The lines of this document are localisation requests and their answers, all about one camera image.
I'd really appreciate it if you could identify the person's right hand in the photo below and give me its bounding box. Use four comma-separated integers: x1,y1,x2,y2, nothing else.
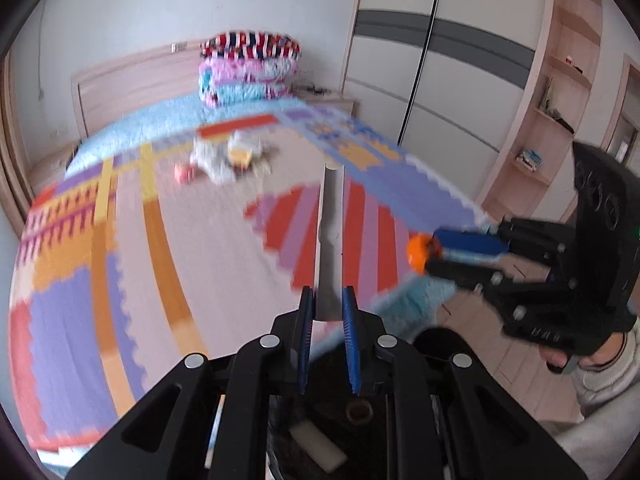
539,333,626,368

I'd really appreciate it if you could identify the black bag-lined trash bin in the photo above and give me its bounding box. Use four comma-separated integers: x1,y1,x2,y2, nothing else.
264,328,482,480

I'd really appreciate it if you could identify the colourful foam puzzle mat board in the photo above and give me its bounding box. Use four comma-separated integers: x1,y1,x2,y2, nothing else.
9,107,485,451

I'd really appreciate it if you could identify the grey trash strip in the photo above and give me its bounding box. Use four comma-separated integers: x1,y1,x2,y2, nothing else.
314,162,345,322

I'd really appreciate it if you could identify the stack of folded blankets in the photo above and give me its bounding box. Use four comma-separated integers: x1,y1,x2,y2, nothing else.
198,30,300,107

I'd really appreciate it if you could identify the pile of trash on mat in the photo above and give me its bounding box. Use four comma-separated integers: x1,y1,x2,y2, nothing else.
189,130,271,186

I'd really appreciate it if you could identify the light grey zip jacket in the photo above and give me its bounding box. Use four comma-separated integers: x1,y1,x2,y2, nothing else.
554,325,639,479

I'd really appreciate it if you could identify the small orange ball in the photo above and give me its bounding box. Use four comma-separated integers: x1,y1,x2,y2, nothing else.
406,233,442,274

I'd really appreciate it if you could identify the pink wooden corner shelf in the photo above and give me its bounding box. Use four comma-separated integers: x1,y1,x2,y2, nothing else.
480,0,602,220

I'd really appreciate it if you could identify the white sliding-door wardrobe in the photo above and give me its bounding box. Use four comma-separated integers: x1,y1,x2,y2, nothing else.
343,0,547,200

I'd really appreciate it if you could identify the small red trash item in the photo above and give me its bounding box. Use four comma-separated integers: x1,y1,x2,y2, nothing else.
174,162,198,184

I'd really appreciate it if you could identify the wooden bed headboard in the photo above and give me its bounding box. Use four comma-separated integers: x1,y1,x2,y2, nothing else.
70,41,201,139

